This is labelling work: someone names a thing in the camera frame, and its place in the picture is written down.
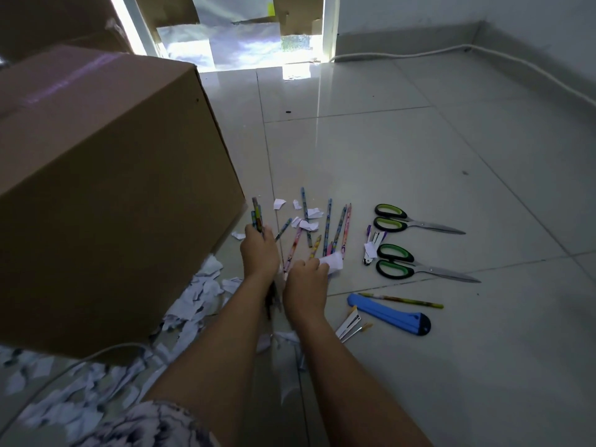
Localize person's left hand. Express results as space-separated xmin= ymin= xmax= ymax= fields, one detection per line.
xmin=240 ymin=223 xmax=281 ymax=287

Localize person's right hand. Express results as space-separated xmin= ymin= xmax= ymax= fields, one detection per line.
xmin=281 ymin=257 xmax=332 ymax=325

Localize silver stapler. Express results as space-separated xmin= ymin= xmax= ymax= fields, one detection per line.
xmin=335 ymin=306 xmax=374 ymax=345

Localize bunch of patterned pencils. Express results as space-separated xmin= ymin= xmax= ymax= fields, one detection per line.
xmin=250 ymin=186 xmax=354 ymax=276

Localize pile of white paper scraps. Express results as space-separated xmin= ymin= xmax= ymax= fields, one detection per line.
xmin=0 ymin=197 xmax=327 ymax=443

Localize purple and white stapler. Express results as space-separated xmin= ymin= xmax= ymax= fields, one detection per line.
xmin=361 ymin=223 xmax=389 ymax=266

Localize blue utility knife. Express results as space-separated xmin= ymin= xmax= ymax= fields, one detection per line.
xmin=346 ymin=292 xmax=432 ymax=337

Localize yellow patterned pencil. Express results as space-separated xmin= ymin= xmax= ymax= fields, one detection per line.
xmin=358 ymin=291 xmax=445 ymax=309

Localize green-handled scissors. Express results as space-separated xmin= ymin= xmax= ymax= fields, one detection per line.
xmin=374 ymin=243 xmax=482 ymax=284
xmin=373 ymin=203 xmax=467 ymax=236

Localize brown cardboard box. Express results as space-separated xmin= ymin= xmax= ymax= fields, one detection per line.
xmin=0 ymin=45 xmax=246 ymax=364
xmin=0 ymin=0 xmax=134 ymax=62

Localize person's right forearm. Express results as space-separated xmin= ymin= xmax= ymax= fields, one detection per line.
xmin=290 ymin=315 xmax=435 ymax=447

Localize person's left forearm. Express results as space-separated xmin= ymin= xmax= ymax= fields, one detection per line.
xmin=142 ymin=276 xmax=282 ymax=447

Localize brown cardboard sheet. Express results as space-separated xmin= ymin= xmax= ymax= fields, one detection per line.
xmin=134 ymin=0 xmax=202 ymax=29
xmin=271 ymin=0 xmax=325 ymax=38

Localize flattened brown cardboard box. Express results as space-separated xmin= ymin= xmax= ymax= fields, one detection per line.
xmin=0 ymin=0 xmax=134 ymax=62

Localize thin white cable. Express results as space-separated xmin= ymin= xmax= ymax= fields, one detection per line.
xmin=0 ymin=341 xmax=157 ymax=417

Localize white door frame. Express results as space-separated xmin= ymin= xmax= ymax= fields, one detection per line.
xmin=109 ymin=0 xmax=165 ymax=57
xmin=321 ymin=0 xmax=341 ymax=64

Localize thick white cable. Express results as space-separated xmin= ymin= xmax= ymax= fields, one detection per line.
xmin=332 ymin=43 xmax=596 ymax=96

